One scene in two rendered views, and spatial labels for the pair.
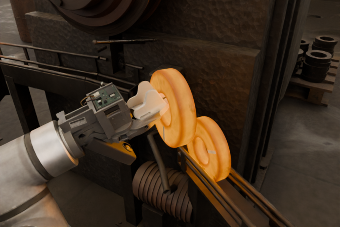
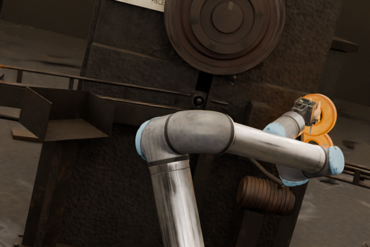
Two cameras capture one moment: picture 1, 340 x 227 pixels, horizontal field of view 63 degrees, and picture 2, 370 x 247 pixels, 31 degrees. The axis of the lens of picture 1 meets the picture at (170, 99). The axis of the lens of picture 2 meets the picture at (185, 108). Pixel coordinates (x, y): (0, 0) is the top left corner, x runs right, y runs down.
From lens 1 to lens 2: 2.21 m
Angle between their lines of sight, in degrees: 38
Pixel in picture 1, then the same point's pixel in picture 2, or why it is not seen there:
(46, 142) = (299, 118)
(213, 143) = (327, 138)
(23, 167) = (295, 127)
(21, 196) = not seen: hidden behind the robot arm
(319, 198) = not seen: outside the picture
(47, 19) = (125, 53)
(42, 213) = not seen: hidden behind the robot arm
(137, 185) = (251, 188)
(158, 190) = (268, 189)
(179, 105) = (333, 109)
